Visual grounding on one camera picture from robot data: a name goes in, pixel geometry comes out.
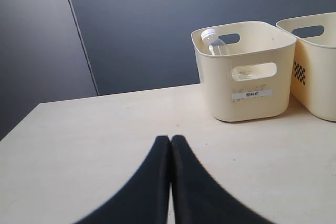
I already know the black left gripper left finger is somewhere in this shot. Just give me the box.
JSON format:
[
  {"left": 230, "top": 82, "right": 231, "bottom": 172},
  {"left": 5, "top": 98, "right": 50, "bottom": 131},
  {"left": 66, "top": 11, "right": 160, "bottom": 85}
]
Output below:
[{"left": 77, "top": 135, "right": 172, "bottom": 223}]

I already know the left cream plastic bin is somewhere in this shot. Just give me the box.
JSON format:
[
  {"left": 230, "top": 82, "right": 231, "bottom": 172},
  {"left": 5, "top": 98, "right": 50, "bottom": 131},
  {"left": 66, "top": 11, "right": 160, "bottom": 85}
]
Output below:
[{"left": 191, "top": 21, "right": 297, "bottom": 122}]

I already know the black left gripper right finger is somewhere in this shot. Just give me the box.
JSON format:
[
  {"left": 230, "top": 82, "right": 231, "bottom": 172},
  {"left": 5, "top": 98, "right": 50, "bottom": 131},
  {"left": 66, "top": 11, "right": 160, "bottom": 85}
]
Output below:
[{"left": 171, "top": 135, "right": 272, "bottom": 223}]

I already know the middle cream plastic bin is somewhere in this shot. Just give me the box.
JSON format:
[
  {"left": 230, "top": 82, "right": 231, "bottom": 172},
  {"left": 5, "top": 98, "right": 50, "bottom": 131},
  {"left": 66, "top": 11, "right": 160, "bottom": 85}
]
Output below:
[{"left": 276, "top": 12, "right": 335, "bottom": 122}]

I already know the cream plastic bin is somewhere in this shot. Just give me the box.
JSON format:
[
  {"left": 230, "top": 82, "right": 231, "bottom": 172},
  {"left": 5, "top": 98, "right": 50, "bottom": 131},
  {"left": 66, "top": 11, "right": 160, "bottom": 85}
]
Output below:
[
  {"left": 276, "top": 12, "right": 335, "bottom": 122},
  {"left": 191, "top": 21, "right": 297, "bottom": 122}
]

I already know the clear plastic bottle white cap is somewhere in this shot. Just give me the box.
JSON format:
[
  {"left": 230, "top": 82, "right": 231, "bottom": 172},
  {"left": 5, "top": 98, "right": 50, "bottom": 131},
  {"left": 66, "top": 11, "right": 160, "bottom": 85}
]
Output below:
[{"left": 201, "top": 28, "right": 259, "bottom": 82}]

